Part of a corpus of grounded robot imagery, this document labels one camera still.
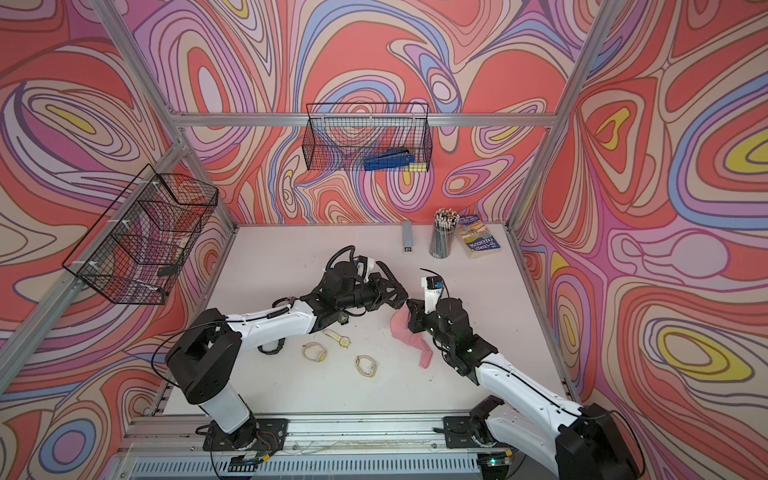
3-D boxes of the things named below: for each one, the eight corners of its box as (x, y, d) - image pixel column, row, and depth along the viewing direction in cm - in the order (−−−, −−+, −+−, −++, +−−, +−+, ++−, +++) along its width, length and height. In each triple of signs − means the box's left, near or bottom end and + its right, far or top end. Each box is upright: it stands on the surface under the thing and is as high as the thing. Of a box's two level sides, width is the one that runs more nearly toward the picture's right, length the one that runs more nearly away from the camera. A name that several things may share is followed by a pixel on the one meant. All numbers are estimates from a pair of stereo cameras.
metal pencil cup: (430, 258, 111) (436, 223, 97) (428, 242, 116) (434, 207, 102) (451, 258, 111) (460, 223, 97) (448, 242, 116) (457, 207, 102)
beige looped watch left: (302, 362, 87) (300, 358, 85) (305, 346, 91) (303, 342, 88) (325, 362, 87) (323, 358, 85) (327, 346, 91) (326, 342, 88)
